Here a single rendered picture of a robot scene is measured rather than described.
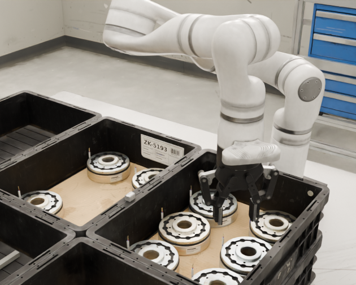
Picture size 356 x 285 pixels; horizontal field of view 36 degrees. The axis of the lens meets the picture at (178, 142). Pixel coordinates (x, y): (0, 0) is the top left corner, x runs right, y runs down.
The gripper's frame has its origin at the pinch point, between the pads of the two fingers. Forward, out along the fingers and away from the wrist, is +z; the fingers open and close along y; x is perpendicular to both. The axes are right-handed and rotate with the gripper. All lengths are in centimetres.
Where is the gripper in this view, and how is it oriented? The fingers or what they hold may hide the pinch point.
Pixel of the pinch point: (235, 214)
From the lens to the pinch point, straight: 97.7
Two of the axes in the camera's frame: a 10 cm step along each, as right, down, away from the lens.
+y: -9.8, 0.8, -1.6
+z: 0.0, 8.9, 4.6
